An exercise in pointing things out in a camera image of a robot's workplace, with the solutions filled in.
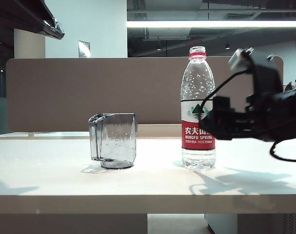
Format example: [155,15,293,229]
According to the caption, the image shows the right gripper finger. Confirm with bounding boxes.
[198,110,237,141]
[212,96,237,112]

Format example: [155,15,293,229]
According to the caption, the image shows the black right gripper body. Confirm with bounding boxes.
[232,91,289,142]

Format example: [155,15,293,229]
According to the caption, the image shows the Nongfu Spring water bottle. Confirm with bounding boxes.
[180,46,217,171]

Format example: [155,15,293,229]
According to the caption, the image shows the transparent grey plastic mug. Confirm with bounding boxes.
[88,113,138,170]

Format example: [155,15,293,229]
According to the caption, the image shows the long linear ceiling light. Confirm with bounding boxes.
[126,20,296,28]

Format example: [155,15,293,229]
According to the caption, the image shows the brown fabric desk divider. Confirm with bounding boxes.
[5,56,284,133]

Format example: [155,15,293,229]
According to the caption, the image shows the white round column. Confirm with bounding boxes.
[13,28,46,59]

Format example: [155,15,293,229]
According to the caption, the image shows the black camera cable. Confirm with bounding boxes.
[198,68,296,162]

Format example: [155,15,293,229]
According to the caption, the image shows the framed wall notice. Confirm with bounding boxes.
[78,40,91,59]

